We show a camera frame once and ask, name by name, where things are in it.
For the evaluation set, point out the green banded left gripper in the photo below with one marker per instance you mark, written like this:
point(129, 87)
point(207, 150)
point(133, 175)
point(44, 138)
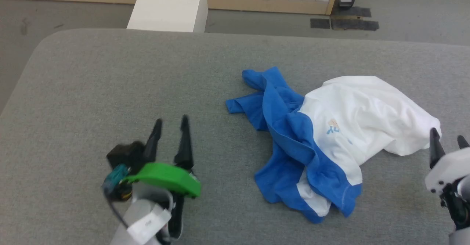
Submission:
point(165, 177)

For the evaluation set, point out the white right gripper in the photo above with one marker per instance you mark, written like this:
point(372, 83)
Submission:
point(449, 169)

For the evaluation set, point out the blue and white long-sleeve shirt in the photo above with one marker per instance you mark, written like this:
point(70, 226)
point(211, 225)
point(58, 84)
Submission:
point(352, 120)

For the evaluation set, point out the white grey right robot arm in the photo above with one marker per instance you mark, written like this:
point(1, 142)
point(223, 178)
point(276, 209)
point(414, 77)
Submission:
point(459, 204)

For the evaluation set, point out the white box table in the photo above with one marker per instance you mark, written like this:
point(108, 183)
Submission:
point(169, 6)

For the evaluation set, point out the long black floor tape patch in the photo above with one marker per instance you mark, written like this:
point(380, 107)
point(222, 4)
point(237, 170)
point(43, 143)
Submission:
point(354, 24)

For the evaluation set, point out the dark floor tape strip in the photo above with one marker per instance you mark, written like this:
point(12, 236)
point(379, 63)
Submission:
point(351, 11)

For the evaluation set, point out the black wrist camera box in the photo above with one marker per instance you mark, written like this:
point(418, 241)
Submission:
point(125, 155)

